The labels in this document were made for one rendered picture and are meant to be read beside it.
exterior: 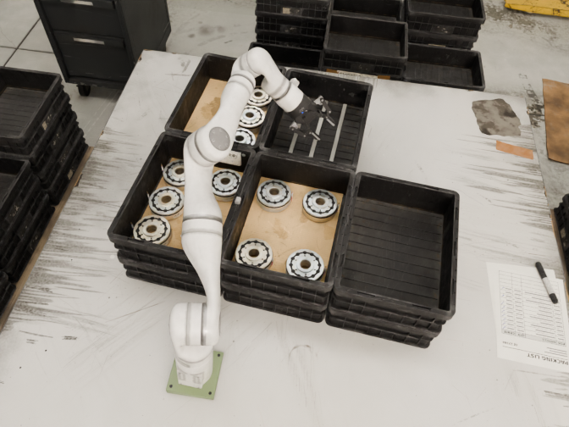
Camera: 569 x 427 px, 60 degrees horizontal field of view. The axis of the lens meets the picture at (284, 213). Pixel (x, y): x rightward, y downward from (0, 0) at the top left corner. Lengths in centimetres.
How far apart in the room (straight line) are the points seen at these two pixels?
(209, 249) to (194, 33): 263
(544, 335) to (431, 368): 36
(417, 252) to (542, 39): 284
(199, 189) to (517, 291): 101
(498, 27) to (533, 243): 250
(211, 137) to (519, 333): 102
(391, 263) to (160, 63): 130
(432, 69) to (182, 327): 211
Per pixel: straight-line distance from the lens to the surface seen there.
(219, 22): 369
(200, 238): 110
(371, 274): 139
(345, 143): 167
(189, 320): 107
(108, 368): 144
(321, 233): 143
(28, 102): 250
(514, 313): 162
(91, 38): 285
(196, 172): 120
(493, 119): 211
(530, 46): 398
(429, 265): 145
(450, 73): 283
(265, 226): 143
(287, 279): 123
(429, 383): 144
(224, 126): 120
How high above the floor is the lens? 201
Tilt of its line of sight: 54 degrees down
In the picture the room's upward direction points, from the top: 4 degrees clockwise
